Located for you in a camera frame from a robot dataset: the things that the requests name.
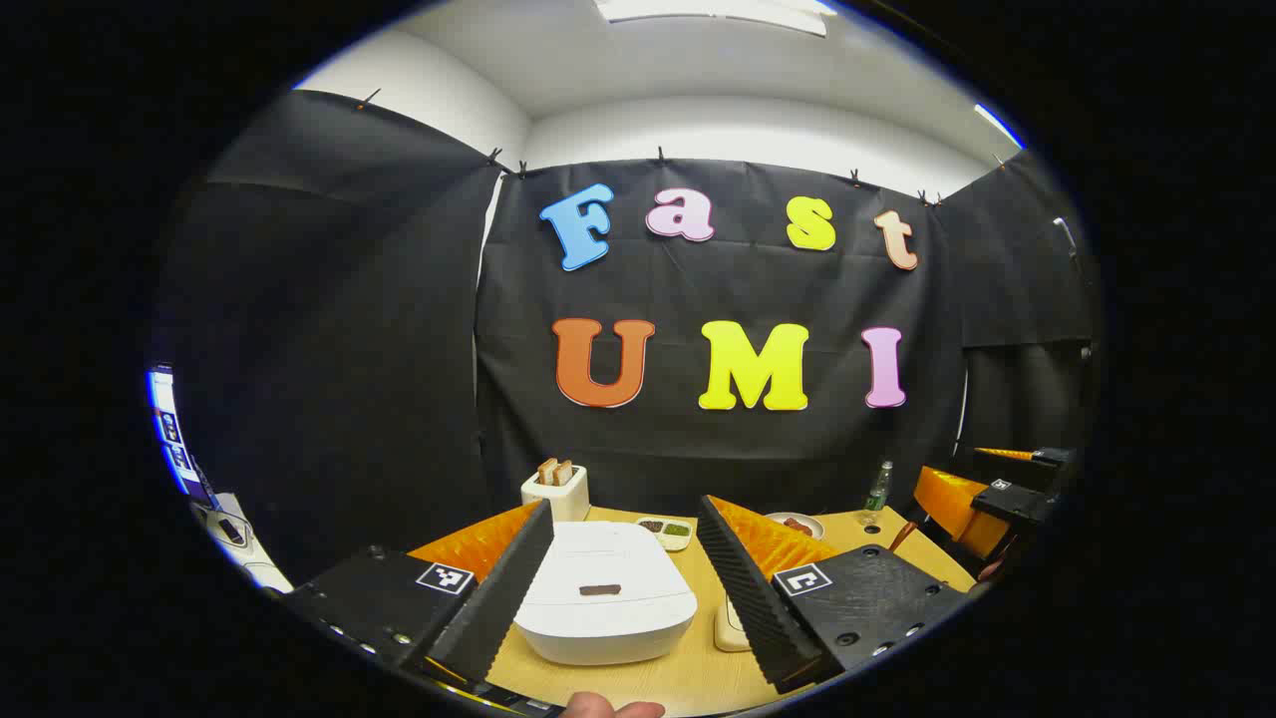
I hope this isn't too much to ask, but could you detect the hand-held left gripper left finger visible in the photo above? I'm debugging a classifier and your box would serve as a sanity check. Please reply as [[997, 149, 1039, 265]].
[[284, 499, 555, 689]]

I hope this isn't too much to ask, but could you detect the white toaster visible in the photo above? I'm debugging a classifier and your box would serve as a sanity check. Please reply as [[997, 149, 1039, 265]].
[[520, 464, 591, 525]]

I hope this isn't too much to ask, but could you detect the white divided seasoning dish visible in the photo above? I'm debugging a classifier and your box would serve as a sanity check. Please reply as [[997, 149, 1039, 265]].
[[636, 516, 694, 552]]

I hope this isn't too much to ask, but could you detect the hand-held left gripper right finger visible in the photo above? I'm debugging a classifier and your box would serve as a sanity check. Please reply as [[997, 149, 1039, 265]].
[[696, 494, 973, 696]]

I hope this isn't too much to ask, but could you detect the computer monitor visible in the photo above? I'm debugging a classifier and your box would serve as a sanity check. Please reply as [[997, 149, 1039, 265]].
[[148, 364, 218, 510]]

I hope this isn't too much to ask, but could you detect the white rice cooker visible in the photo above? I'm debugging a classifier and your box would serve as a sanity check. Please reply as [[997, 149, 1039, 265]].
[[513, 521, 699, 667]]

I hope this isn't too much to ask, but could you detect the clear plastic water bottle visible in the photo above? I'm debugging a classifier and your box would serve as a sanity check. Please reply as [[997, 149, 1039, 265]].
[[863, 460, 894, 528]]

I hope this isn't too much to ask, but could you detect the white side desk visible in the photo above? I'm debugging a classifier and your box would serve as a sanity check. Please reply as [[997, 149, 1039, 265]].
[[191, 492, 292, 591]]

